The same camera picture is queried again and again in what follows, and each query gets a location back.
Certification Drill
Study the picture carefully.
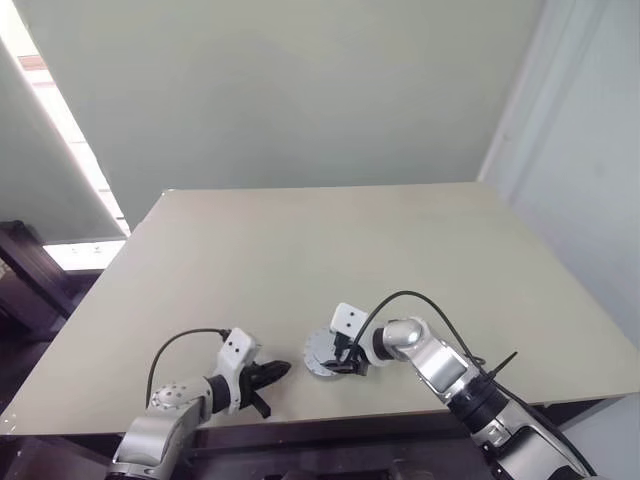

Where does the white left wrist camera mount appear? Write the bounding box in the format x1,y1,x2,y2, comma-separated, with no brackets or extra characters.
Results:
215,327,258,416

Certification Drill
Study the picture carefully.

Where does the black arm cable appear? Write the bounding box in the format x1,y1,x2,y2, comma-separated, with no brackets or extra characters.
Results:
352,289,519,384
145,326,233,409

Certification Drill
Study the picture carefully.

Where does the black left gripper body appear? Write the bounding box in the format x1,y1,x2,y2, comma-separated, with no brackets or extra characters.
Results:
240,361,274,421

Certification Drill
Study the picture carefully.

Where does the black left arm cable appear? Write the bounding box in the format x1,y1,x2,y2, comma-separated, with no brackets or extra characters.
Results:
145,326,233,409

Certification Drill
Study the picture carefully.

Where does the grey round housing lid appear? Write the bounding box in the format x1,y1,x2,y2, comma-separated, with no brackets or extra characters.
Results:
303,327,349,374

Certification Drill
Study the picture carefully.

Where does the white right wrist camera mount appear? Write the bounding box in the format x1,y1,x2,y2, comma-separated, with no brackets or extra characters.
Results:
330,302,370,336

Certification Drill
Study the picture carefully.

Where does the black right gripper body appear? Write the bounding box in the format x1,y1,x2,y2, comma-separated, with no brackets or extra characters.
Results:
346,334,373,379

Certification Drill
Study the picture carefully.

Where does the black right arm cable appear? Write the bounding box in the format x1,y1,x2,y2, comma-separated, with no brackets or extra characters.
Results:
352,289,519,384

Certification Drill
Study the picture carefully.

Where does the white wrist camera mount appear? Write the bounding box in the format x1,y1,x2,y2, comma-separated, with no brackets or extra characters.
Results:
330,302,370,336
215,327,258,416

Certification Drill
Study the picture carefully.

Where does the dark table frame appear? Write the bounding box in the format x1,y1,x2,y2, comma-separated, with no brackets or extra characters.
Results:
0,392,624,480

